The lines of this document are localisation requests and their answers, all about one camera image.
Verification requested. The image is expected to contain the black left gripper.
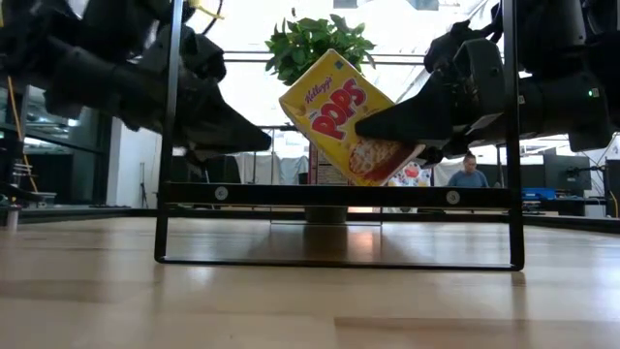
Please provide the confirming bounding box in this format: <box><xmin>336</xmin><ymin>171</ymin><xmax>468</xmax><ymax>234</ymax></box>
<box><xmin>89</xmin><ymin>55</ymin><xmax>272</xmax><ymax>164</ymax></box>

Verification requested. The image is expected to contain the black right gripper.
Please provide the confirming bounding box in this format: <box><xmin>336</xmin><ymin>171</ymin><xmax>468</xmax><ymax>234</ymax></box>
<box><xmin>356</xmin><ymin>38</ymin><xmax>556</xmax><ymax>169</ymax></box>

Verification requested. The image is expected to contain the yellow Corn Pops cereal box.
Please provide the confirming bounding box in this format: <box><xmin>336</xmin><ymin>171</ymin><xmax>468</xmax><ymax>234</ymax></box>
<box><xmin>278</xmin><ymin>48</ymin><xmax>427</xmax><ymax>188</ymax></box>

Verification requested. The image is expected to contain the purple Raisin Bran cereal box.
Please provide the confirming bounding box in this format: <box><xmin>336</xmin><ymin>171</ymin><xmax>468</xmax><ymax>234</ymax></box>
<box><xmin>308</xmin><ymin>143</ymin><xmax>351</xmax><ymax>187</ymax></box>

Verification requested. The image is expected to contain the colourful printed object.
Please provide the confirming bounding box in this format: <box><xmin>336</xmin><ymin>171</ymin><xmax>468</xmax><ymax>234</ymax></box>
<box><xmin>387</xmin><ymin>161</ymin><xmax>433</xmax><ymax>188</ymax></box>

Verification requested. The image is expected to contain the person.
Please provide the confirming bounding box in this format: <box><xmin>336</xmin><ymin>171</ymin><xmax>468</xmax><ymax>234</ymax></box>
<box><xmin>446</xmin><ymin>150</ymin><xmax>490</xmax><ymax>189</ymax></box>

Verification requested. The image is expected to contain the white cloth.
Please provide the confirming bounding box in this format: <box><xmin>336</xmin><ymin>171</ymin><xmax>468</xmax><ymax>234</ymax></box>
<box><xmin>232</xmin><ymin>152</ymin><xmax>311</xmax><ymax>186</ymax></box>

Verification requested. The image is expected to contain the yellow tag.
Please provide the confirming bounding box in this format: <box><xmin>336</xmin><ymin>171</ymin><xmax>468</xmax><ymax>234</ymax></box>
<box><xmin>189</xmin><ymin>0</ymin><xmax>227</xmax><ymax>20</ymax></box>

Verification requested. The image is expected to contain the green plant in black pot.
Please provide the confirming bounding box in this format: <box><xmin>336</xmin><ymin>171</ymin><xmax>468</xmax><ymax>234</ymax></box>
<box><xmin>264</xmin><ymin>13</ymin><xmax>377</xmax><ymax>226</ymax></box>

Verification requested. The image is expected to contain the blue bin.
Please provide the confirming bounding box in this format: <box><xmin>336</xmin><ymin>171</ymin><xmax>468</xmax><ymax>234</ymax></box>
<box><xmin>520</xmin><ymin>187</ymin><xmax>557</xmax><ymax>202</ymax></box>

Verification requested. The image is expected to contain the black background monitor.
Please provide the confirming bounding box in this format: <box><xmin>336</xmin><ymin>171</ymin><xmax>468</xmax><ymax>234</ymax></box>
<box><xmin>542</xmin><ymin>153</ymin><xmax>593</xmax><ymax>193</ymax></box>

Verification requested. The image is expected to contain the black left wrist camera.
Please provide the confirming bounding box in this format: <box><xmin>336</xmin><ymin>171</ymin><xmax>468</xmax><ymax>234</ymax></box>
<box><xmin>139</xmin><ymin>21</ymin><xmax>228</xmax><ymax>84</ymax></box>

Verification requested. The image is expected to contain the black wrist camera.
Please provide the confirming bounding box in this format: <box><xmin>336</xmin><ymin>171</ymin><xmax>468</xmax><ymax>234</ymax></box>
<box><xmin>139</xmin><ymin>21</ymin><xmax>228</xmax><ymax>84</ymax></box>
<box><xmin>423</xmin><ymin>18</ymin><xmax>503</xmax><ymax>74</ymax></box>

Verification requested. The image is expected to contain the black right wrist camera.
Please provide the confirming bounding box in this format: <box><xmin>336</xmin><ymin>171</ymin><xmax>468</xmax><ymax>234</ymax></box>
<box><xmin>423</xmin><ymin>18</ymin><xmax>503</xmax><ymax>74</ymax></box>

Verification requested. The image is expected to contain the black metal table frame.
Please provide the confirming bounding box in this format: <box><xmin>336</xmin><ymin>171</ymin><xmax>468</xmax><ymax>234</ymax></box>
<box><xmin>0</xmin><ymin>206</ymin><xmax>620</xmax><ymax>235</ymax></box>

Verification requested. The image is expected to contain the yellow cable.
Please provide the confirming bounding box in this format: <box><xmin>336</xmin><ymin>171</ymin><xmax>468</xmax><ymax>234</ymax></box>
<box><xmin>5</xmin><ymin>75</ymin><xmax>40</xmax><ymax>194</ymax></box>

